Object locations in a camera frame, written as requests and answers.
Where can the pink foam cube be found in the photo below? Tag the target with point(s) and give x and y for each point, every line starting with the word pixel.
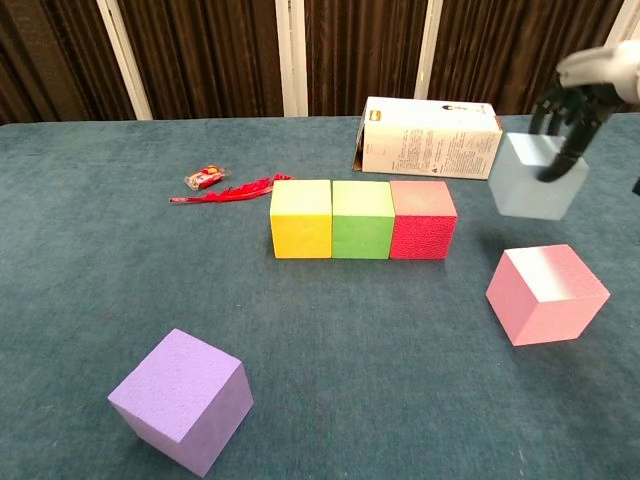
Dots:
pixel 540 300

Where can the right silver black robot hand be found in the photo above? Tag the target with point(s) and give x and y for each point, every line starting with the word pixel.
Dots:
pixel 605 75

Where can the light blue foam cube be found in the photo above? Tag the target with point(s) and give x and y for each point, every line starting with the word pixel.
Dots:
pixel 525 195

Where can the white frame post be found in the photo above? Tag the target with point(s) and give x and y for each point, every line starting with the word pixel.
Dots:
pixel 292 60
pixel 627 20
pixel 125 60
pixel 429 50

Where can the red feather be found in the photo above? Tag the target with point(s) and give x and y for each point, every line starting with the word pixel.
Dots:
pixel 240 191

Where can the white printed cardboard box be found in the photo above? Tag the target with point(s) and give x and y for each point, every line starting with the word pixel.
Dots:
pixel 425 145

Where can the red foam cube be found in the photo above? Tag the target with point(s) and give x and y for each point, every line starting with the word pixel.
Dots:
pixel 422 235

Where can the purple foam cube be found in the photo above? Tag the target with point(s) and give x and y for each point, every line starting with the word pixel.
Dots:
pixel 175 390

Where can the yellow foam cube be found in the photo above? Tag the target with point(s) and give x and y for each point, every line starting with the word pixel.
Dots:
pixel 301 230

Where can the green foam cube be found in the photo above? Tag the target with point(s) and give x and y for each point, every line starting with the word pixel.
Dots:
pixel 361 230

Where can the blue felt table cloth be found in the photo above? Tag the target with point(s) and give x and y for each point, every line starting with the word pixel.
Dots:
pixel 350 350

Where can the red wrapped candy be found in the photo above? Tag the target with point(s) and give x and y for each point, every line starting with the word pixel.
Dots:
pixel 205 177

